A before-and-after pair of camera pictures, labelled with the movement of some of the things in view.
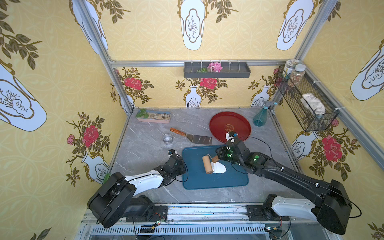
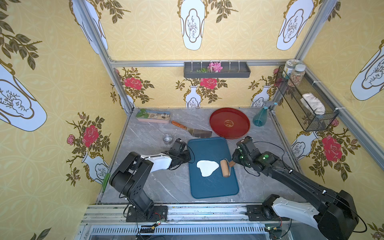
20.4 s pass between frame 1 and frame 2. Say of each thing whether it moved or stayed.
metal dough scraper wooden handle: moved
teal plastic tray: moved
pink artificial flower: stayed
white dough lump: moved
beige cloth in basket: stayed
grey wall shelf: stayed
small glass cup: stayed
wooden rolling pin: moved
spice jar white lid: stayed
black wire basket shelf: stayed
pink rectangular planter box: stayed
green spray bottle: stayed
